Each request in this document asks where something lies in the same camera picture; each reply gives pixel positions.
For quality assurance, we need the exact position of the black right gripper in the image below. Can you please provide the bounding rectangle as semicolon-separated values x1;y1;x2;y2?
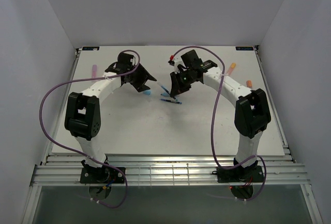
170;69;197;97

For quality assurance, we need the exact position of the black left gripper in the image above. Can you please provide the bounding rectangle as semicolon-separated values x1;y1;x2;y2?
127;63;157;93

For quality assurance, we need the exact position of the light blue highlighter body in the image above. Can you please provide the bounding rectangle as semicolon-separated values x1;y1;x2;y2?
161;92;170;97

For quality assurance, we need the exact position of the light blue highlighter cap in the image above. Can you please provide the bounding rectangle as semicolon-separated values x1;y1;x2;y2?
143;91;151;96

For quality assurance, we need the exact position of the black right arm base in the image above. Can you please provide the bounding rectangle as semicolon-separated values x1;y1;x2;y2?
212;160;264;183

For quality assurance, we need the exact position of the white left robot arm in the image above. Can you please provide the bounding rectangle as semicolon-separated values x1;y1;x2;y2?
64;50;157;183

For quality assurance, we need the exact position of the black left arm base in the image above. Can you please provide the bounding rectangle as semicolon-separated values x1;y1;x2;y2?
80;160;125;184

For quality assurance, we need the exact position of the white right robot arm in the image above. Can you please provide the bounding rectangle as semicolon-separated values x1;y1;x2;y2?
168;46;271;181

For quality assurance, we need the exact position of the orange pink highlighter pen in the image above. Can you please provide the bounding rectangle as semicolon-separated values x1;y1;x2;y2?
226;63;236;76

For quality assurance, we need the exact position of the orange capped marker pen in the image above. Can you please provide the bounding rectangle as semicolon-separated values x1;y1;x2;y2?
246;80;253;89

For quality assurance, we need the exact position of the blue label sticker left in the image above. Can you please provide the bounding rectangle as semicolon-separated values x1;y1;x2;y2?
82;47;100;51

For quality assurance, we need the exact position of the blue label sticker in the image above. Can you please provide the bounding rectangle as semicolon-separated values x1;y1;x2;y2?
82;47;100;51
235;46;254;51

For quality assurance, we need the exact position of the blue label sticker right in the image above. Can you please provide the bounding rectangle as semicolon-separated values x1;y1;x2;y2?
235;46;254;51

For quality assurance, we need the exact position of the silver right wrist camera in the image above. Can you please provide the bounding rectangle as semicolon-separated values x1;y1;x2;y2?
168;55;185;73

